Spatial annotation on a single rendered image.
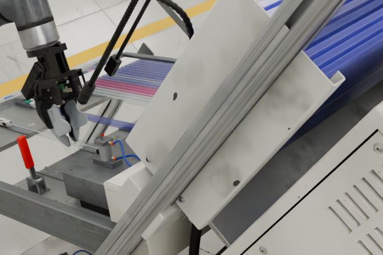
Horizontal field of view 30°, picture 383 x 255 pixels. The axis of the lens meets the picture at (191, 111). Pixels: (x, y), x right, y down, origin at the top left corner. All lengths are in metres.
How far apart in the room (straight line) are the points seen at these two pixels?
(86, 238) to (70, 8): 2.03
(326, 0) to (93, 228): 0.63
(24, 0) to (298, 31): 0.81
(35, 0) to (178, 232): 0.54
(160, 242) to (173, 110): 0.31
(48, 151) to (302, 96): 1.96
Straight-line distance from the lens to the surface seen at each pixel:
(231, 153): 0.85
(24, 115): 1.73
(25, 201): 1.30
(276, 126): 0.79
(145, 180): 0.97
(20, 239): 2.45
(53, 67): 1.42
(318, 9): 0.68
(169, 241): 1.15
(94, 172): 1.21
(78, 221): 1.19
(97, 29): 3.11
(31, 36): 1.42
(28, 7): 1.41
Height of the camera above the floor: 2.14
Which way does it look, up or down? 45 degrees down
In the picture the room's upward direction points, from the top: 36 degrees clockwise
